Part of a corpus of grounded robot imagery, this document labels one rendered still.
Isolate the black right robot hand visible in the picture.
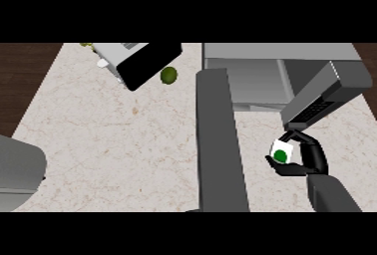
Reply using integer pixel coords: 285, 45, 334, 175
263, 129, 330, 177

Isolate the white milk carton green dot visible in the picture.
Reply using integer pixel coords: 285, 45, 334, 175
267, 138, 297, 165

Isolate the dark grey microwave door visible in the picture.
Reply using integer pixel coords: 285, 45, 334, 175
185, 68, 251, 213

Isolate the grey microwave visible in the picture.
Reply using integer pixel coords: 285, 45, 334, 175
201, 42, 374, 131

